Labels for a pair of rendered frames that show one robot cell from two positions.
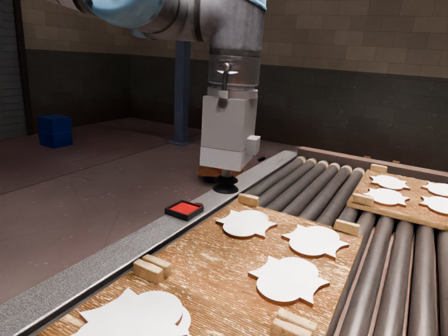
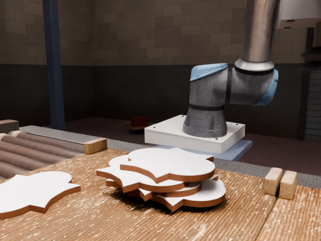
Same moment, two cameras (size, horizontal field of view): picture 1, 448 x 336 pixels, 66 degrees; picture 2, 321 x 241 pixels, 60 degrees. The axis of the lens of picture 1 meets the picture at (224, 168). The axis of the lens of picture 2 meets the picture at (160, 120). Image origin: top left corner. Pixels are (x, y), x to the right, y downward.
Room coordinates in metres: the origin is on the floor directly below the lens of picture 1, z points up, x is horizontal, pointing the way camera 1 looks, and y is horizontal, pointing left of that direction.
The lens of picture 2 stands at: (0.39, -0.31, 1.12)
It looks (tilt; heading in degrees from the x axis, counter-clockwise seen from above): 10 degrees down; 94
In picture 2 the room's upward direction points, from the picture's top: straight up
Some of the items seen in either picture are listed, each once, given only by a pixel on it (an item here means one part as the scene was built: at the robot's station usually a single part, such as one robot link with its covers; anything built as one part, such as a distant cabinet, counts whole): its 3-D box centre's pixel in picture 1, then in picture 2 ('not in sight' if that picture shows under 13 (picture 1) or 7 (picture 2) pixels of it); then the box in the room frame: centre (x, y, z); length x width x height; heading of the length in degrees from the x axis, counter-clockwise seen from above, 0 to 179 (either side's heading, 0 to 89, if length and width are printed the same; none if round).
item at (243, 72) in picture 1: (233, 73); not in sight; (0.52, 0.00, 1.30); 0.08 x 0.08 x 0.05
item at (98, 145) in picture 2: not in sight; (96, 146); (0.19, 0.31, 0.95); 0.06 x 0.02 x 0.03; 62
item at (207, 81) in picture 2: not in sight; (209, 83); (0.48, 0.63, 1.08); 0.13 x 0.12 x 0.14; 172
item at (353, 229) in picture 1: (347, 227); not in sight; (0.77, -0.31, 0.95); 0.06 x 0.02 x 0.03; 62
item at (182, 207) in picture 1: (184, 210); not in sight; (0.86, 0.10, 0.92); 0.06 x 0.06 x 0.01; 61
